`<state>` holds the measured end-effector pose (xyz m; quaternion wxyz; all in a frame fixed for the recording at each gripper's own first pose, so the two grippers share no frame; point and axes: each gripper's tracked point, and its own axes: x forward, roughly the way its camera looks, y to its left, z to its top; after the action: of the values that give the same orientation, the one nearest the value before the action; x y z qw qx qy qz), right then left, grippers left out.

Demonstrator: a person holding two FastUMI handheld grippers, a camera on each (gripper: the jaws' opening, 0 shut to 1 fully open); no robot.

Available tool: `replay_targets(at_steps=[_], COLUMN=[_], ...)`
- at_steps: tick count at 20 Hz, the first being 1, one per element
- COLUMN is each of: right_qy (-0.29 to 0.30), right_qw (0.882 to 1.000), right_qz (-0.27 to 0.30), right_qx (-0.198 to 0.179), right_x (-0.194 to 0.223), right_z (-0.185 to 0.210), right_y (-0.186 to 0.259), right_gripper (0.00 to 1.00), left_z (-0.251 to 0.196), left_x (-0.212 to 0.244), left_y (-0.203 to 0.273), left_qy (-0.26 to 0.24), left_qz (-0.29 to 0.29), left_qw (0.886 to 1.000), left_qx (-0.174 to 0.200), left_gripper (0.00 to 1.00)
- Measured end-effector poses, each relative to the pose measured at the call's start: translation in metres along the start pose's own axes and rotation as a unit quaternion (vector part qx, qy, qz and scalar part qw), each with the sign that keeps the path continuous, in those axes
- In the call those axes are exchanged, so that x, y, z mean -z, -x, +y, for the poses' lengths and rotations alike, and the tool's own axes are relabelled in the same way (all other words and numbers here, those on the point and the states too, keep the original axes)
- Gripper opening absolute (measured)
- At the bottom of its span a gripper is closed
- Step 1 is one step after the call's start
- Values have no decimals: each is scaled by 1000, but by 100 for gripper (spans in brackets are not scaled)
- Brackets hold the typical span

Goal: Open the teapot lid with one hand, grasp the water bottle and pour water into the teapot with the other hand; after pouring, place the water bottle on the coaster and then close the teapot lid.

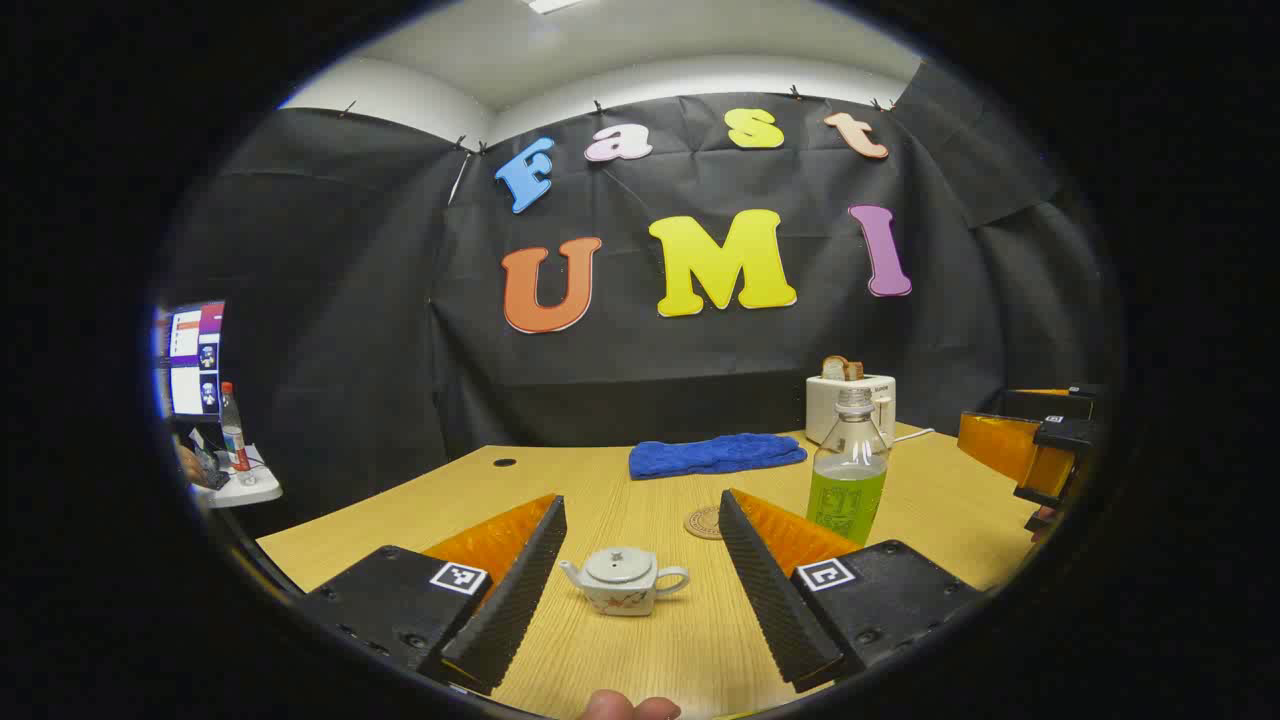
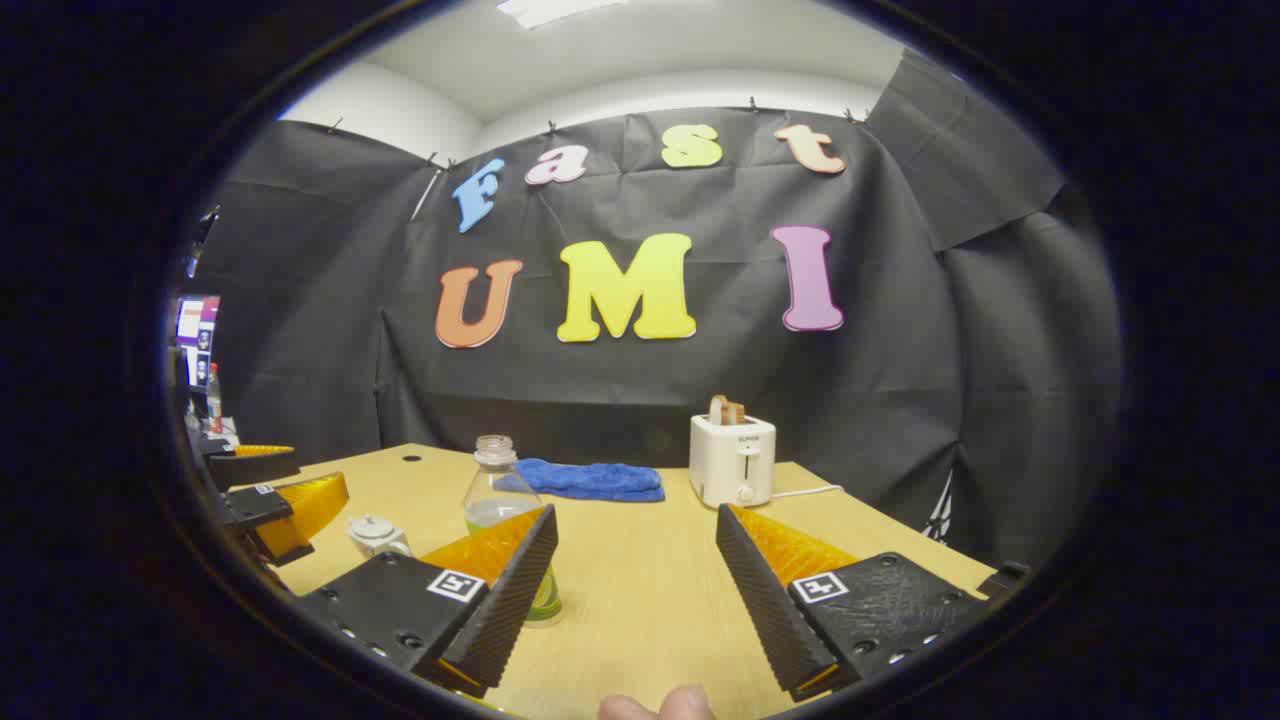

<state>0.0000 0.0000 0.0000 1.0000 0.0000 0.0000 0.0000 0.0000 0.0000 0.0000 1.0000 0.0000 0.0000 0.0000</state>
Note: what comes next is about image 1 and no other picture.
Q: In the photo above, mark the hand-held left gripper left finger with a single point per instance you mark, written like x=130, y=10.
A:
x=515, y=590

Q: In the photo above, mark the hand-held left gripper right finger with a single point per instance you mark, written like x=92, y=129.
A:
x=765, y=590

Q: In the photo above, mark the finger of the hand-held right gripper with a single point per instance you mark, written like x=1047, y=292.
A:
x=1040, y=404
x=1000, y=445

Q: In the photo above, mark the round woven coaster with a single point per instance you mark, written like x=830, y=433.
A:
x=702, y=524

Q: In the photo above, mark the white ceramic teacup with spout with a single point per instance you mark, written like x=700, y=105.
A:
x=620, y=596

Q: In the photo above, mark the green label water bottle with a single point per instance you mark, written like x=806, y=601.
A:
x=846, y=495

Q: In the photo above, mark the red cap water bottle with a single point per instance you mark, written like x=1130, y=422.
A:
x=234, y=435

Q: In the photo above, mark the blue towel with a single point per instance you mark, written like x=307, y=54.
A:
x=715, y=455

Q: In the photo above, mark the white toaster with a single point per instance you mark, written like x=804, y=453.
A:
x=826, y=405

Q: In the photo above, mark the white side table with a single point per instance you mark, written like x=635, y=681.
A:
x=250, y=492

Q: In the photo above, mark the black backdrop cloth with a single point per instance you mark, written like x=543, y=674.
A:
x=380, y=330

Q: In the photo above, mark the computer monitor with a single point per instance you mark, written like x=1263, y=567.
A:
x=190, y=360

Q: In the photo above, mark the ceiling light panel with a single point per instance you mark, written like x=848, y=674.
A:
x=552, y=4

